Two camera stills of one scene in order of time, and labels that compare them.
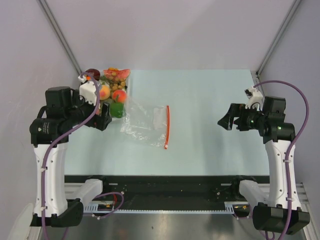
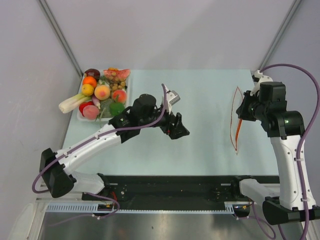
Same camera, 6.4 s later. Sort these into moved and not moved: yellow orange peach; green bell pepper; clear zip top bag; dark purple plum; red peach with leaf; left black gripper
Moved: left black gripper; clear zip top bag
Not moved: dark purple plum; yellow orange peach; red peach with leaf; green bell pepper
